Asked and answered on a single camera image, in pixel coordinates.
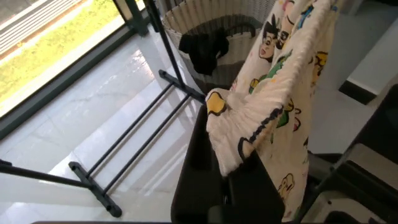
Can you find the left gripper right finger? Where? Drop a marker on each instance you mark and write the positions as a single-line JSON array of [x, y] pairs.
[[255, 193]]

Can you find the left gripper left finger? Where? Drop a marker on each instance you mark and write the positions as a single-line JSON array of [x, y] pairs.
[[196, 174]]

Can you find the cream printed garment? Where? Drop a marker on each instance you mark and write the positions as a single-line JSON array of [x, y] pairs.
[[280, 93]]

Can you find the black clothes rack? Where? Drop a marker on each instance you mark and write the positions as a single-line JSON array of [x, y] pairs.
[[96, 189]]

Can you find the white laundry basket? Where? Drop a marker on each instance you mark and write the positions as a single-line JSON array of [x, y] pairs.
[[217, 12]]

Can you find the black garment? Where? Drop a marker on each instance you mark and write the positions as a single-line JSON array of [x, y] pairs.
[[203, 49]]

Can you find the window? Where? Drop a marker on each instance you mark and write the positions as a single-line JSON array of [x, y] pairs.
[[46, 62]]

